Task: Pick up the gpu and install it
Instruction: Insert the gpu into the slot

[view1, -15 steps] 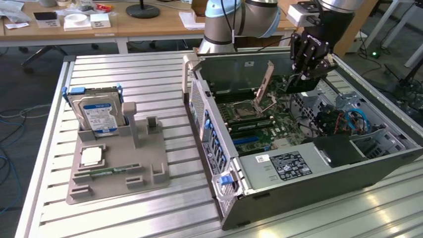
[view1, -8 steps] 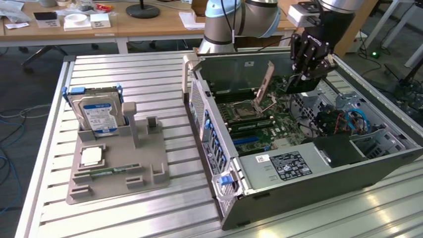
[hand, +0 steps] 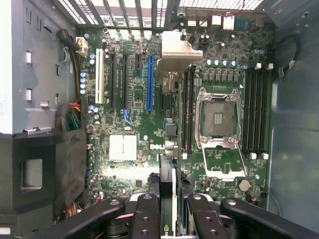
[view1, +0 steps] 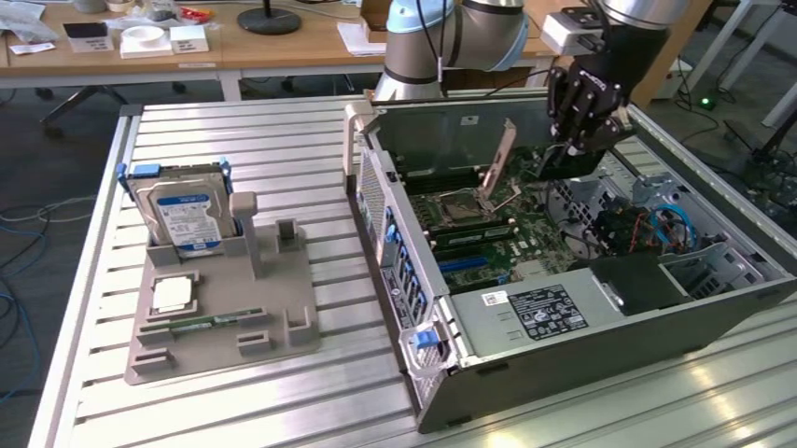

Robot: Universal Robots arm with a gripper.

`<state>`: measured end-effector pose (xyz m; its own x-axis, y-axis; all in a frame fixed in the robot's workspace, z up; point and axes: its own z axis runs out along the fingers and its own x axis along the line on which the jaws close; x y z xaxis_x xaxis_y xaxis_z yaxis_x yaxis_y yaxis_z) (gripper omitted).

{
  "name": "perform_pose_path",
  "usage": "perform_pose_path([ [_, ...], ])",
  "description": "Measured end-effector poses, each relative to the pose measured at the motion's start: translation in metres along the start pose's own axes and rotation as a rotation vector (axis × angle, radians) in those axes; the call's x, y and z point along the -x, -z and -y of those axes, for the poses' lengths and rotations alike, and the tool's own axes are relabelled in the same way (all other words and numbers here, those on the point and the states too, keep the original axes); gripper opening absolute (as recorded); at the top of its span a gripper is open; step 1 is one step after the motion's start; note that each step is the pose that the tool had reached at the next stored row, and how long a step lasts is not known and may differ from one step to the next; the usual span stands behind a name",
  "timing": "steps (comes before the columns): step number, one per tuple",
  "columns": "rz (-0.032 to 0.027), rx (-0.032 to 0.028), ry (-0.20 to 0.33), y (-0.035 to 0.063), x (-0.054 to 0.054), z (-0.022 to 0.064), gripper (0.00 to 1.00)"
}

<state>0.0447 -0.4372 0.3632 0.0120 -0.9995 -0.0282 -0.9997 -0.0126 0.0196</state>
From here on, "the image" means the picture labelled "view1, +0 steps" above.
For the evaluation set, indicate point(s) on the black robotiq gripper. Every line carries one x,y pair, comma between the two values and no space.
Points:
588,93

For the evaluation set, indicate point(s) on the graphics card with metal bracket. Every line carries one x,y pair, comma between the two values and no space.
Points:
499,158

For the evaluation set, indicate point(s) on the silver universal robots arm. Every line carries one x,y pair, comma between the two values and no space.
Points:
430,51

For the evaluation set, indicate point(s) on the silver perforated drive cage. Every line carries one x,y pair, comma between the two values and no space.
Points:
580,200

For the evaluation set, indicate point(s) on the metal socket cover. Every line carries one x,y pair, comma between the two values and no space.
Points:
508,196

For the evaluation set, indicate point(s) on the CPU socket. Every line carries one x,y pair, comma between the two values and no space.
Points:
461,210

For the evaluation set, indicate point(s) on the silver chipset heatsink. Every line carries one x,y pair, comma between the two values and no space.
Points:
532,268

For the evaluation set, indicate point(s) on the white paper stack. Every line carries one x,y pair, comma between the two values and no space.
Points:
358,42

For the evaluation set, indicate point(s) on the blue expansion slot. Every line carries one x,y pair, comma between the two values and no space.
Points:
464,266

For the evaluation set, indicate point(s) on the silver disk bay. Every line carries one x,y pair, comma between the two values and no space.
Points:
716,266

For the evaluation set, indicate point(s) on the wooden desk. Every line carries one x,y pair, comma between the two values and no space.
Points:
281,51

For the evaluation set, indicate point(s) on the grey power supply unit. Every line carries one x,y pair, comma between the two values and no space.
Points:
492,322

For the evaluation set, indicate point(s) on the black round lamp base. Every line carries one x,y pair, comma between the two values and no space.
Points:
269,21

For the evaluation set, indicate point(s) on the open dark grey PC case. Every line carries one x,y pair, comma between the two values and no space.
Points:
561,354

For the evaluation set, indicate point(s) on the white cube box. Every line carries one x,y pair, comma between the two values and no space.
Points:
189,39

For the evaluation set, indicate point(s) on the hard disk in blue caddy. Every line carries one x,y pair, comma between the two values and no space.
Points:
188,219

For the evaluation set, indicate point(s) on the flat white box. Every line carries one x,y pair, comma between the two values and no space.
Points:
146,51

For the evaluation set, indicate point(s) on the white tape roll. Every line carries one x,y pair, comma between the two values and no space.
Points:
142,33

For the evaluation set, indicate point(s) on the green RAM stick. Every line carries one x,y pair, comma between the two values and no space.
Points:
218,321

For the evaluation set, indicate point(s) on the silver CPU chip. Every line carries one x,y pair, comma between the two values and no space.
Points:
173,295

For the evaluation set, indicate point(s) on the grey plastic parts rack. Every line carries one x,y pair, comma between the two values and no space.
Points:
218,345

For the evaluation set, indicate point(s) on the black and white box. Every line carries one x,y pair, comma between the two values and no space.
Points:
87,35

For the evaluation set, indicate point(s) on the red and white card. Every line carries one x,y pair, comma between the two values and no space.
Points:
31,47

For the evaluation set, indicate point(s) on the clear plastic bag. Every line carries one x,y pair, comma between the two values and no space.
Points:
22,21

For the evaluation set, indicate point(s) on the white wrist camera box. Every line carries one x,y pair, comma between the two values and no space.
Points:
564,30

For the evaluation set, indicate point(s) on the white desk frame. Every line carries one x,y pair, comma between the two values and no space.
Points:
747,42

